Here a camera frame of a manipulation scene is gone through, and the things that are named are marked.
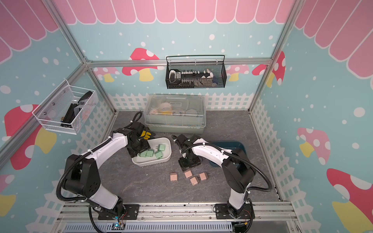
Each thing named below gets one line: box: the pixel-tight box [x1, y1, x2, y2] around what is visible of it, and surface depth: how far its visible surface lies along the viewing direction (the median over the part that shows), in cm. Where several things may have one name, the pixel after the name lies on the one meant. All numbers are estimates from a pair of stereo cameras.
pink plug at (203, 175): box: [199, 171, 209, 182], surface depth 86 cm
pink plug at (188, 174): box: [183, 169, 193, 179], surface depth 87 cm
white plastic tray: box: [131, 136, 172, 167], surface depth 96 cm
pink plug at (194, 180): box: [189, 176, 200, 186], surface depth 84 cm
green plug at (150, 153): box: [145, 149, 155, 158], surface depth 96 cm
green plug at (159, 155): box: [154, 149, 164, 160], surface depth 95 cm
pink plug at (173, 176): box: [169, 171, 178, 182], surface depth 86 cm
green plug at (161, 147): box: [157, 143, 166, 151], surface depth 99 cm
